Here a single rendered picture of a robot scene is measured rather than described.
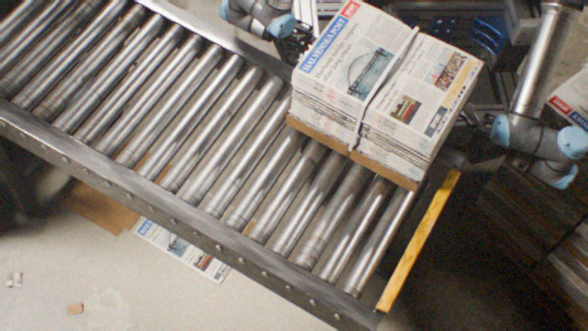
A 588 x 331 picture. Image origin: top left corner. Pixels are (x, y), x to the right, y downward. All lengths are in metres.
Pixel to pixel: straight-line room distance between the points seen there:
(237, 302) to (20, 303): 0.72
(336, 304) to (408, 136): 0.42
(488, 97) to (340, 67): 1.20
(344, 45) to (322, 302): 0.61
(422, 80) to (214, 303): 1.17
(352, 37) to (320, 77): 0.15
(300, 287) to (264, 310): 0.82
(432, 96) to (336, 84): 0.22
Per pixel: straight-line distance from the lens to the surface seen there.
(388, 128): 1.59
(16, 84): 1.96
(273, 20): 1.84
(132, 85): 1.89
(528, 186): 2.24
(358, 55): 1.66
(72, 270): 2.53
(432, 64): 1.69
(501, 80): 2.80
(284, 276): 1.61
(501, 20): 2.33
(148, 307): 2.44
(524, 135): 1.77
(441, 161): 1.83
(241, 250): 1.63
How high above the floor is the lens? 2.31
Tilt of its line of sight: 61 degrees down
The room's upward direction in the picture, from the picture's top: 9 degrees clockwise
